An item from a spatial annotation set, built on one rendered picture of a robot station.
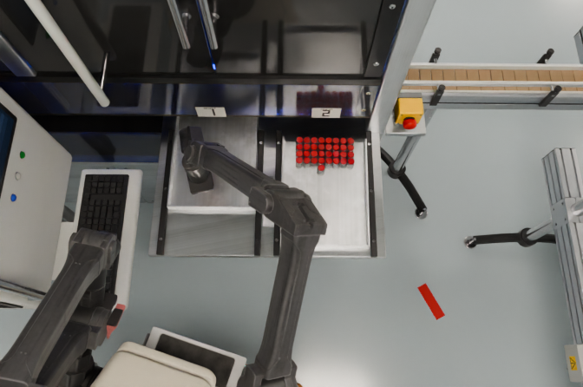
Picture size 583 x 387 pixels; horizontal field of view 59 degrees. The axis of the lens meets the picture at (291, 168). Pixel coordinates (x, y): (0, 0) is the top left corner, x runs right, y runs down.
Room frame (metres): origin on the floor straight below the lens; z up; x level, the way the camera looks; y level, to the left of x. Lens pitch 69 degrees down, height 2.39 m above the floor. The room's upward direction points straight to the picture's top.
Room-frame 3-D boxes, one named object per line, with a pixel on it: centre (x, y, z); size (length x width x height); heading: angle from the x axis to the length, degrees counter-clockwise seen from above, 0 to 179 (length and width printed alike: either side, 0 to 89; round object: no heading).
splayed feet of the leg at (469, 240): (0.54, -1.06, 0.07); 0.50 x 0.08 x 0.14; 89
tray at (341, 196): (0.50, -0.10, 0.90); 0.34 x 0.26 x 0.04; 179
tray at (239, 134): (0.61, 0.24, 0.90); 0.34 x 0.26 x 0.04; 179
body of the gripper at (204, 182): (0.51, 0.26, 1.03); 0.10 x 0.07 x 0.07; 14
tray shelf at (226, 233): (0.54, 0.07, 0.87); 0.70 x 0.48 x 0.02; 89
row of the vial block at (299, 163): (0.58, -0.10, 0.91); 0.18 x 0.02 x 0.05; 89
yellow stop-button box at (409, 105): (0.73, -0.35, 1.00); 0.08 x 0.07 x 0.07; 179
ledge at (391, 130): (0.77, -0.37, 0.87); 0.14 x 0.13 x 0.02; 179
